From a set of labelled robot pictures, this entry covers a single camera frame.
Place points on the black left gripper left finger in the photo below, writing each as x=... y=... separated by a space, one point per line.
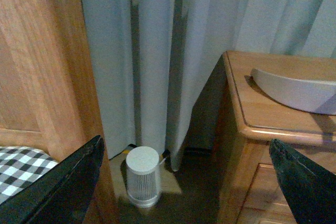
x=63 y=194

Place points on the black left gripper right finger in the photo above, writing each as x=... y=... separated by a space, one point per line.
x=308 y=188

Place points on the beige plastic dustpan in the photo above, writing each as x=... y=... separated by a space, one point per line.
x=314 y=96

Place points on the black white checkered bedsheet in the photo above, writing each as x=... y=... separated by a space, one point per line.
x=20 y=167

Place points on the white cylindrical air purifier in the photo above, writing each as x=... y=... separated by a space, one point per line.
x=143 y=176

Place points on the wooden bed headboard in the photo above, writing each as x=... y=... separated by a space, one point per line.
x=48 y=94

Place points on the grey-blue curtain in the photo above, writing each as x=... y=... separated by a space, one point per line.
x=157 y=63

